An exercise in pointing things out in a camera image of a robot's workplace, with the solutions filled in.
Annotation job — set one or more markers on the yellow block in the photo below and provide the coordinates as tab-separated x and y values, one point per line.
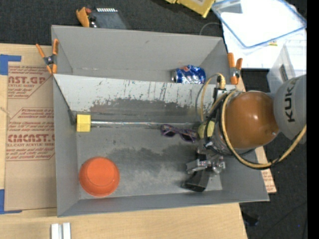
83	123

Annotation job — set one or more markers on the purple sunglasses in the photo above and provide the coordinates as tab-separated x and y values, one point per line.
185	134

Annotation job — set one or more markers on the black cylinder on white bracket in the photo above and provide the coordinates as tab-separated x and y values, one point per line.
219	93

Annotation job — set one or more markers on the grey metal bin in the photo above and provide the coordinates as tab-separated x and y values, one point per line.
149	163

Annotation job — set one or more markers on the brown cardboard board red print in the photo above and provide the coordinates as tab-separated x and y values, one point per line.
30	173

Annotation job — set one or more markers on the orange bowl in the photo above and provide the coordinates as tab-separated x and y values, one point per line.
99	177

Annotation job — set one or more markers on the black box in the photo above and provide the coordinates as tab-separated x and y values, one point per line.
198	182

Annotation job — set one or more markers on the blue drink can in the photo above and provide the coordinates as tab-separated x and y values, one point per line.
190	74

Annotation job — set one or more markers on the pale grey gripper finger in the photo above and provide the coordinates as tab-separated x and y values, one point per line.
194	162
195	169

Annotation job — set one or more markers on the yellow-green ball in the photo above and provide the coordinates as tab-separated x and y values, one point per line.
201	131

